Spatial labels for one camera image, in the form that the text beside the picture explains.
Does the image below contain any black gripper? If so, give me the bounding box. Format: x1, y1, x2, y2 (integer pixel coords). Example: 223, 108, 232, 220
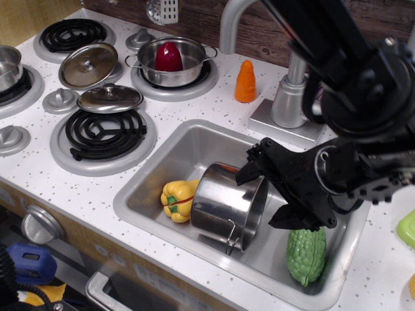
235, 137, 337, 231

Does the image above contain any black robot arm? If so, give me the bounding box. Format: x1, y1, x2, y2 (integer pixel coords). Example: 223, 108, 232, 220
236, 1, 414, 231

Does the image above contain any silver toy sink basin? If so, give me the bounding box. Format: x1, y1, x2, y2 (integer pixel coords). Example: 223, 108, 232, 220
113, 120, 370, 310

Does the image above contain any small steel pot lid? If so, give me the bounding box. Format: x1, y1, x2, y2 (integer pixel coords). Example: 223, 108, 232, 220
77, 83, 143, 114

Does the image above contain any large steel pot lid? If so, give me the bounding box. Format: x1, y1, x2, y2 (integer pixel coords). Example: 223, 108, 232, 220
58, 43, 118, 90

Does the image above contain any green toy bitter gourd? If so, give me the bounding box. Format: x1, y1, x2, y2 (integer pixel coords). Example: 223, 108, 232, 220
286, 228, 327, 287

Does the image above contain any silver toy faucet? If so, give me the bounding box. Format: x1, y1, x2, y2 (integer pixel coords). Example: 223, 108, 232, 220
219, 1, 326, 147

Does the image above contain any yellow toy bell pepper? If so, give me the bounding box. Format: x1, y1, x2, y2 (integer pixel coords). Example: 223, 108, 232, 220
160, 179, 199, 224

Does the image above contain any orange toy carrot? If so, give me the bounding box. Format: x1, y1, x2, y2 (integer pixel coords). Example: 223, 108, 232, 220
234, 60, 257, 103

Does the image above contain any lime green toy item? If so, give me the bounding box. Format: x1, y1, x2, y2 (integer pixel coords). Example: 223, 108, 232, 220
396, 210, 415, 249

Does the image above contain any yellow toy at right edge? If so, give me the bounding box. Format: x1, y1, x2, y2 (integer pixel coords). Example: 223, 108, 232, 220
408, 274, 415, 299

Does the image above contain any red toy pepper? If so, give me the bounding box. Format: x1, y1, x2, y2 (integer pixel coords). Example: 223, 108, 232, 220
155, 41, 184, 72

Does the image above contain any front black coil burner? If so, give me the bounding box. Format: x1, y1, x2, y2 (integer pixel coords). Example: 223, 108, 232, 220
50, 108, 156, 177

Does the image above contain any grey stove knob back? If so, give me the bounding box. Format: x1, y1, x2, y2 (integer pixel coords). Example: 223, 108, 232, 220
125, 29, 155, 51

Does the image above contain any grey stove knob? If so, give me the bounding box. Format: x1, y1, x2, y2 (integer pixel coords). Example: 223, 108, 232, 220
125, 29, 155, 51
42, 88, 80, 115
1, 125, 31, 156

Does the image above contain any hanging metal grater utensil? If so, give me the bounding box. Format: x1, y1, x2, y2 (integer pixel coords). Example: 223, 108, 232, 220
146, 0, 181, 26

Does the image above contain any grey stove knob middle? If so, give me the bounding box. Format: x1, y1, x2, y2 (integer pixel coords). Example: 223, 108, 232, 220
42, 88, 80, 115

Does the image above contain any grey oven dial knob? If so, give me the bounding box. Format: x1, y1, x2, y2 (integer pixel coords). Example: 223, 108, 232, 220
21, 204, 65, 245

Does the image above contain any yellow cloth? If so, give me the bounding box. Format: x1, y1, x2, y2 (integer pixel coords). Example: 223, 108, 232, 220
23, 283, 67, 306

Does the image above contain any blue clamp tool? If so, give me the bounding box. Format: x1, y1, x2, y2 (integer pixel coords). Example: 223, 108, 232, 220
6, 243, 57, 285

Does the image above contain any grey stove knob front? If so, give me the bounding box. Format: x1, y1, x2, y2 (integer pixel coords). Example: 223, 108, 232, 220
1, 125, 31, 156

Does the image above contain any back left coil burner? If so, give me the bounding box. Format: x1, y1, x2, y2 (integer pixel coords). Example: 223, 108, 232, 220
33, 18, 116, 64

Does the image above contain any back right burner ring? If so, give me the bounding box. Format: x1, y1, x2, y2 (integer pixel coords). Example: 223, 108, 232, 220
130, 60, 219, 102

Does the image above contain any steel pot with handles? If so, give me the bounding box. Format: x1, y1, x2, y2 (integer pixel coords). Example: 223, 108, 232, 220
124, 36, 218, 87

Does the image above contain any silver oven door handle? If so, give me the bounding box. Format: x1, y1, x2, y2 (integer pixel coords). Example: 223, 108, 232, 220
85, 271, 182, 311

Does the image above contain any left edge burner ring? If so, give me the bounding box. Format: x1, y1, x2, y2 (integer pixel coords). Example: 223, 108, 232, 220
0, 63, 45, 120

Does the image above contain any black cable lower left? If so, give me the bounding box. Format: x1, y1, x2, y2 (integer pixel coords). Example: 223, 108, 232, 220
0, 243, 53, 311

